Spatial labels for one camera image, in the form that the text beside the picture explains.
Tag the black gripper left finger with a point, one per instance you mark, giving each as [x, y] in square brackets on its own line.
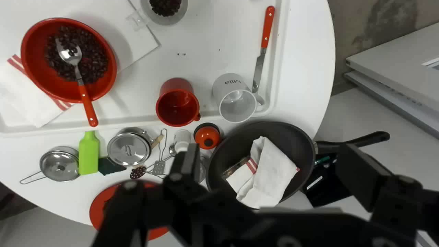
[135, 210]

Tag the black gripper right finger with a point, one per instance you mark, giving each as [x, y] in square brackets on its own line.
[398, 205]

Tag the clear plastic measuring jar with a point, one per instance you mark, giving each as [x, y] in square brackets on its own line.
[159, 20]

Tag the red bowl with coffee beans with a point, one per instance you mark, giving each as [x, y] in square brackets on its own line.
[51, 75]

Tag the coffee beans in jar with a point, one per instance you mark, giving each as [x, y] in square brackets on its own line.
[165, 7]

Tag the small metal spatula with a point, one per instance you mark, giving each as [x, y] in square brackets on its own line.
[159, 164]

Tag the red plate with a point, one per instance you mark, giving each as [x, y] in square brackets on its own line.
[98, 210]

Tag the steel pot lid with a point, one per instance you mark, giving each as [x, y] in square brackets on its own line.
[129, 147]

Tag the white cloth in pan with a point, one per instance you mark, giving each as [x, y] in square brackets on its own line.
[262, 179]

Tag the black frying pan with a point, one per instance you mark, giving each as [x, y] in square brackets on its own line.
[294, 142]

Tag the green plastic bottle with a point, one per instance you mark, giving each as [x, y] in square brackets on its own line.
[88, 154]

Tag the red plastic cup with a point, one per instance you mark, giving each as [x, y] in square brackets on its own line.
[177, 103]

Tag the grey stacked boards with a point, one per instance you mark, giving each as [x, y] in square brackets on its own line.
[404, 75]

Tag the small steel strainer pan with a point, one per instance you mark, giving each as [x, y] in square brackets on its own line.
[59, 164]

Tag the white ceramic mug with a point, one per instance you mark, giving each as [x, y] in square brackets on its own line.
[236, 102]

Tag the white paper sheet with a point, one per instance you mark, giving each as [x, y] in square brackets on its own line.
[122, 28]

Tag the white red striped napkin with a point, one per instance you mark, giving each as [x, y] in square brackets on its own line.
[24, 98]

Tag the red handled butter knife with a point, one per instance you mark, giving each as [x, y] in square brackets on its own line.
[266, 32]

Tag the red handled metal spoon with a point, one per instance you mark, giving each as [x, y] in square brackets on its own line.
[73, 58]

